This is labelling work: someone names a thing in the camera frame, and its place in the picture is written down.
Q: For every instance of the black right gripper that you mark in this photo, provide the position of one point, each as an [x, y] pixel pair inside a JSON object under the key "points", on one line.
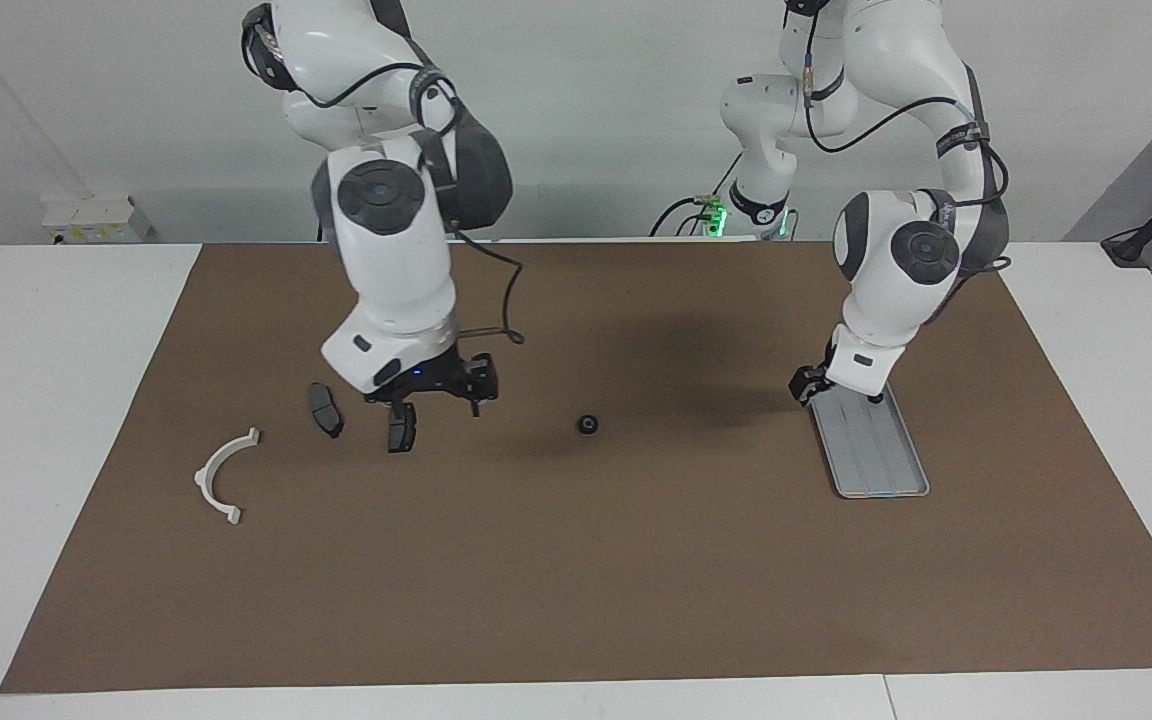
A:
{"points": [[426, 380]]}

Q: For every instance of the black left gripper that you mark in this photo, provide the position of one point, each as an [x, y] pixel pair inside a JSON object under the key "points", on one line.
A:
{"points": [[826, 355]]}

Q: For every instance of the large black bearing gear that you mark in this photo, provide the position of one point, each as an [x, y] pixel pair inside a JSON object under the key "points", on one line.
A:
{"points": [[582, 425]]}

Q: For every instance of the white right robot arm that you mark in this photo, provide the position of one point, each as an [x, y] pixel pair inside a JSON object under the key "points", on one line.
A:
{"points": [[396, 260]]}

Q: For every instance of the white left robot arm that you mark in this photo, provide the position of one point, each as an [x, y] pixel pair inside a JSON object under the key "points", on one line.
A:
{"points": [[886, 300]]}

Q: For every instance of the silver metal tray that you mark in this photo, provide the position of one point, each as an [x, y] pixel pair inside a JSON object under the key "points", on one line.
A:
{"points": [[876, 450]]}

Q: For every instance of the rectangular dark grey brake pad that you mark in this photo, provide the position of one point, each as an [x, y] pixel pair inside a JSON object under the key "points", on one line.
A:
{"points": [[402, 435]]}

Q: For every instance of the elongated dark grey brake pad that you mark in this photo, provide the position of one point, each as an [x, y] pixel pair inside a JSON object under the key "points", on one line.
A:
{"points": [[324, 408]]}

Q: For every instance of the brown table mat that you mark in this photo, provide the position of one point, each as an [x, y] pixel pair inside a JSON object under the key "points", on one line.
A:
{"points": [[586, 580]]}

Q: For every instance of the white wall socket box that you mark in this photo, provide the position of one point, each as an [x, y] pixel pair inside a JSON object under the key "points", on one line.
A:
{"points": [[96, 220]]}

